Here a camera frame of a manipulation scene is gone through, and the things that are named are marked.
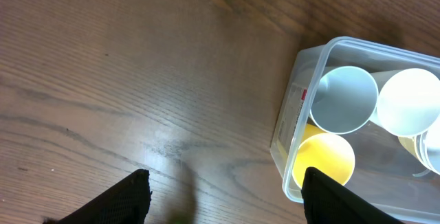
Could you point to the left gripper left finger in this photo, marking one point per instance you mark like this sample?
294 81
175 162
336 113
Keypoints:
128 201

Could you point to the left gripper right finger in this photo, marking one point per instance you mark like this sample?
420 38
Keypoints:
326 202

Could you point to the yellow plastic cup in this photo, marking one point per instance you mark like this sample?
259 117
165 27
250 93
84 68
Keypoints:
328 152

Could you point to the clear plastic container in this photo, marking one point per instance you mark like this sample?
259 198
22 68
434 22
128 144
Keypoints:
386 174

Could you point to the yellow plastic bowl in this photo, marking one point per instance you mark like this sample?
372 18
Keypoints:
414 146

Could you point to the grey plastic cup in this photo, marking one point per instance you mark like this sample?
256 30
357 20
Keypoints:
345 99

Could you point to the grey plastic bowl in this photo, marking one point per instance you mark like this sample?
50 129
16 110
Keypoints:
427 147

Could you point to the white plastic cup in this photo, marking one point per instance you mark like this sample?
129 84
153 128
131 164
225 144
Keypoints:
408 101

